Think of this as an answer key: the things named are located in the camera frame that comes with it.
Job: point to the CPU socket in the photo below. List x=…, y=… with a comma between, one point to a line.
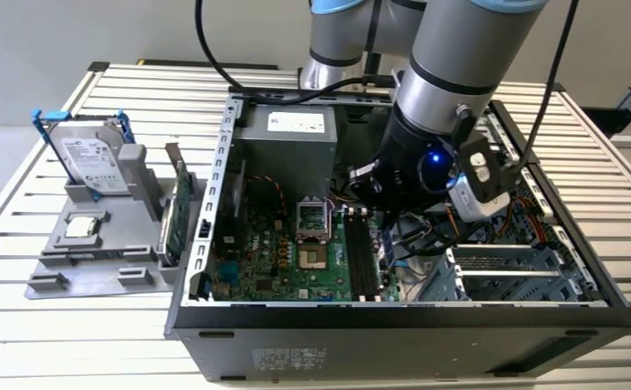
x=314, y=256

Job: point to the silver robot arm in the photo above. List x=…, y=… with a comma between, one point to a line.
x=446, y=61

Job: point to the black RAM slot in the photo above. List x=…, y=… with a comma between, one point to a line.
x=356, y=252

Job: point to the green graphics card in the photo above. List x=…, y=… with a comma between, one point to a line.
x=183, y=211

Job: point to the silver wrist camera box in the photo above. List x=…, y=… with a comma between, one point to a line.
x=481, y=203

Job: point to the hard disk in blue carrier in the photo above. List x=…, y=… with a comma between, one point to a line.
x=91, y=158

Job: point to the black wrist camera plate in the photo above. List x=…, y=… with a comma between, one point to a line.
x=481, y=162

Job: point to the grey parts rack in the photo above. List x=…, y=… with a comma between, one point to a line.
x=126, y=239

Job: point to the green motherboard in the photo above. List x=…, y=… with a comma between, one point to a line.
x=262, y=260

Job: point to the silver CPU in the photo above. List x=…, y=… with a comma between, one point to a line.
x=83, y=227

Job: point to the grey power supply unit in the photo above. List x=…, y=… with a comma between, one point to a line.
x=289, y=158

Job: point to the black PC case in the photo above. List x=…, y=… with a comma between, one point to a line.
x=349, y=349

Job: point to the metal disk bay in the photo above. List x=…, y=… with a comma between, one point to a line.
x=512, y=274

